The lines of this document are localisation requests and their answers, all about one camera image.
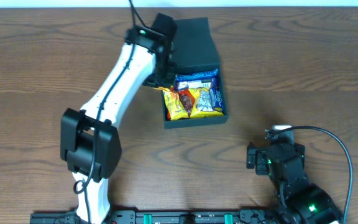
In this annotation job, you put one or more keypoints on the blue snack bar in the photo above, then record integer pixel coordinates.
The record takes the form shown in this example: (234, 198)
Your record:
(197, 76)

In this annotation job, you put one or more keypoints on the black mounting rail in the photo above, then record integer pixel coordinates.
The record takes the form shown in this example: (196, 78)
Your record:
(247, 216)

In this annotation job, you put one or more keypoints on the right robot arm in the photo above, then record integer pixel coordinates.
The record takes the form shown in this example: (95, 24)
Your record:
(299, 200)

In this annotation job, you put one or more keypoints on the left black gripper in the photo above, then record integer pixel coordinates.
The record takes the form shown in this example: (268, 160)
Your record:
(159, 79)

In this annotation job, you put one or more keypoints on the dark green box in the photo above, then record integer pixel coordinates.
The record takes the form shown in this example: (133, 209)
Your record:
(195, 51)

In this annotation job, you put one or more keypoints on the large yellow snack bag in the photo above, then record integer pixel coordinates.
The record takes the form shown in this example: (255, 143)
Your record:
(202, 106)

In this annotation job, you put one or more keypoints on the dark blue candy bar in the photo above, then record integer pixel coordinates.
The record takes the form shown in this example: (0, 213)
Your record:
(204, 83)

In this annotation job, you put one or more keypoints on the blue eclipse gum pack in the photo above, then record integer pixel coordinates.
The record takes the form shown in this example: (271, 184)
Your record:
(216, 99)

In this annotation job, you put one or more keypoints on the small yellow candy packet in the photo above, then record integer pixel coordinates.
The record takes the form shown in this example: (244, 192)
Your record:
(162, 88)

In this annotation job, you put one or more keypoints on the yellow orange snack packet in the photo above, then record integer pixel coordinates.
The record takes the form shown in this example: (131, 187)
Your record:
(175, 108)

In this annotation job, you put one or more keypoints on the red candy bag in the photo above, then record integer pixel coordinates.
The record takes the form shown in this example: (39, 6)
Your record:
(187, 100)

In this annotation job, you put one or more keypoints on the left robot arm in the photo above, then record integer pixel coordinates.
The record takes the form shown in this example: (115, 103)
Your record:
(89, 141)

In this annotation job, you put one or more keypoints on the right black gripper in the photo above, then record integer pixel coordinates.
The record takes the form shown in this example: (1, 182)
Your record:
(260, 152)

